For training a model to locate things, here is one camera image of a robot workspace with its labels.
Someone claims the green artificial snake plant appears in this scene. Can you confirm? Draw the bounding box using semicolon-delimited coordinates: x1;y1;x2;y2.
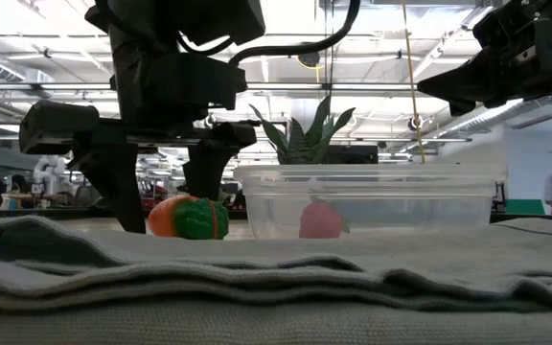
248;94;357;166

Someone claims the black perforated computer case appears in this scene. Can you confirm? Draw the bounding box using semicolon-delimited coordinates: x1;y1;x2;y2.
326;144;380;166

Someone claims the red toy strawberry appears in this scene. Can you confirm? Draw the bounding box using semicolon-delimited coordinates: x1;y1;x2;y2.
298;195;350;240

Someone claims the clear plastic tupperware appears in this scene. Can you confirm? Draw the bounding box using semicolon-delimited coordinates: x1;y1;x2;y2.
232;162;506;241

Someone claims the black round ceiling fixture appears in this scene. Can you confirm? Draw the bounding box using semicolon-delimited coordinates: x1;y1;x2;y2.
297;50;322;69

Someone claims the orange toy carrot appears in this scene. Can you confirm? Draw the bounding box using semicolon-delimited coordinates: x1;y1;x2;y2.
147;194;230;241

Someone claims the white background machine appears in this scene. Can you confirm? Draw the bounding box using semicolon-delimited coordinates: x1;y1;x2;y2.
34;153;69;196

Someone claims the grey folded cloth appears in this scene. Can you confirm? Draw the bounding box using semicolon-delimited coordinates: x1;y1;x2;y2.
0;214;552;345

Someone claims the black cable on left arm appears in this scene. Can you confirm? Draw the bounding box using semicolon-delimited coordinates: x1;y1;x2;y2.
177;0;362;68

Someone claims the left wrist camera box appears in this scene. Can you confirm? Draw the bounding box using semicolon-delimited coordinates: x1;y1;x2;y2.
179;0;267;47

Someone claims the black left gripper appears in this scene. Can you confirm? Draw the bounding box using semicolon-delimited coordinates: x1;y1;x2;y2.
19;51;259;235

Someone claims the black aluminium rig frame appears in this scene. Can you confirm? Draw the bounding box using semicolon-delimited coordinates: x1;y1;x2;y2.
0;208;552;224

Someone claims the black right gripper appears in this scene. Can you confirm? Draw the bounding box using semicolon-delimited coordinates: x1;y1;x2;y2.
417;0;552;117

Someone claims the green board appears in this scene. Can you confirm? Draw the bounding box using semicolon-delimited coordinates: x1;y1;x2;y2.
504;198;546;216

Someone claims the yellow hanging cable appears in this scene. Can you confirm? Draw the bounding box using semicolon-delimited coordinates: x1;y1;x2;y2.
402;0;426;165

